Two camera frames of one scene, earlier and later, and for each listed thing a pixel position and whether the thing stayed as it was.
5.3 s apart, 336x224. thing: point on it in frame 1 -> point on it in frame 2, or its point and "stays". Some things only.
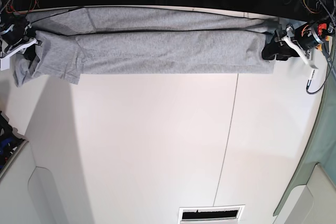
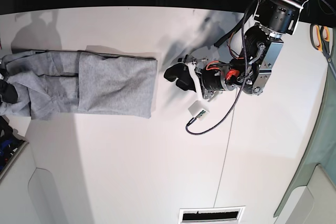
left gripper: x=13 y=30 -> x=8 y=92
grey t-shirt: x=76 y=42 -> x=54 y=84
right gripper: x=308 y=35 -> x=215 y=76
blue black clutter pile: x=10 y=139 stays
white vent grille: x=211 y=214 stays
